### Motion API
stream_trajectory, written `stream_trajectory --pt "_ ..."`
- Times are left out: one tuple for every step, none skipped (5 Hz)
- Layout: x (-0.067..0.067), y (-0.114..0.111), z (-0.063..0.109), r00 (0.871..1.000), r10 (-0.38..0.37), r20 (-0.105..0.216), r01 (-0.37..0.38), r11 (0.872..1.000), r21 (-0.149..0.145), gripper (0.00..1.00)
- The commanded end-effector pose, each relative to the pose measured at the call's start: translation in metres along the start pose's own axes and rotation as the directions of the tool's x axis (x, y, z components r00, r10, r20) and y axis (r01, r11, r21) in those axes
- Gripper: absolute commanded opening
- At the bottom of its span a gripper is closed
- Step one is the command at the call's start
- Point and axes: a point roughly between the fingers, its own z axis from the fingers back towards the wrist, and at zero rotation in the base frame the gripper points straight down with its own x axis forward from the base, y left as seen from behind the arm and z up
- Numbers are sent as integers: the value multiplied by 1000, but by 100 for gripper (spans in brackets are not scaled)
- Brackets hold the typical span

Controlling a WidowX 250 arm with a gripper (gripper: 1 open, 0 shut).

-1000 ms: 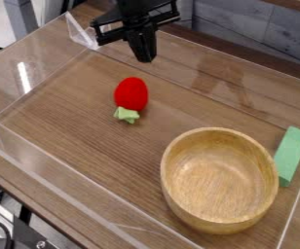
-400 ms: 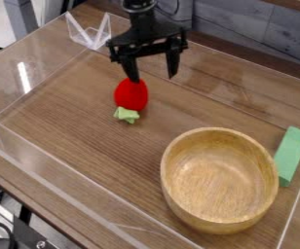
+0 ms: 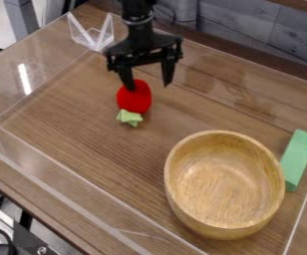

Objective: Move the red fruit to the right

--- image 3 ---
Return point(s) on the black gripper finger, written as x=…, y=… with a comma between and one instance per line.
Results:
x=125, y=72
x=168, y=70

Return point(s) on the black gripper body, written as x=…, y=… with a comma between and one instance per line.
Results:
x=131, y=53

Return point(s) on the red plush strawberry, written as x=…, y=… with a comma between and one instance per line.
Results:
x=135, y=103

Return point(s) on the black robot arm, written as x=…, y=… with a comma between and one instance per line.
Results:
x=137, y=17

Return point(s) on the grey table leg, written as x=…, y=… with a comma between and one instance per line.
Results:
x=22, y=16

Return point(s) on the wooden bowl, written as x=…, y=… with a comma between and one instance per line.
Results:
x=224, y=184

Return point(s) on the green rectangular block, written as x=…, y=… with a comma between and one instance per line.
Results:
x=294, y=159

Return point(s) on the black equipment with screw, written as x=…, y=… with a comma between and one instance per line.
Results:
x=29, y=244

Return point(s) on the clear acrylic enclosure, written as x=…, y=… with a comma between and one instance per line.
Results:
x=88, y=174

